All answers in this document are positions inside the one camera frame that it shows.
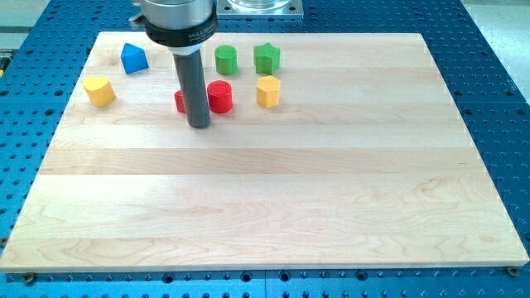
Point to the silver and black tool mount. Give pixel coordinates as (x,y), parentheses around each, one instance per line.
(181,25)

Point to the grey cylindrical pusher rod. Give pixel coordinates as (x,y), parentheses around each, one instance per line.
(190,73)

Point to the blue triangle block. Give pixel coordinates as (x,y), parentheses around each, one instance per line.
(133,59)

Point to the yellow heart block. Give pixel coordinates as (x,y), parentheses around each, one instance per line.
(99,91)

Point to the red block behind rod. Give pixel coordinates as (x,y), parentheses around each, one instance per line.
(179,101)

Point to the green cylinder block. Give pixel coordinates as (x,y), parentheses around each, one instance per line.
(226,60)

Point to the red cylinder block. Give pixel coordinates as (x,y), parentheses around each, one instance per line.
(220,96)

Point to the green star block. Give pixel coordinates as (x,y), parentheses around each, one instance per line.
(266,58)

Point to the yellow pentagon block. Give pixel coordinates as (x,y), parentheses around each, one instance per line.
(268,91)

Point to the light wooden board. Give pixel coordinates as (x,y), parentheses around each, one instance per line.
(365,162)

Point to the left board clamp screw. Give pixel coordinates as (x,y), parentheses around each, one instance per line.
(28,278)

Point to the board clamp screw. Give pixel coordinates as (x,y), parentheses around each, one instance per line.
(28,278)
(512,271)

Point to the right board clamp screw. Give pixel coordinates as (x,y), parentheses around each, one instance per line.
(512,271)

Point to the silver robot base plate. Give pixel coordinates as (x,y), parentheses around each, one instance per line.
(259,9)

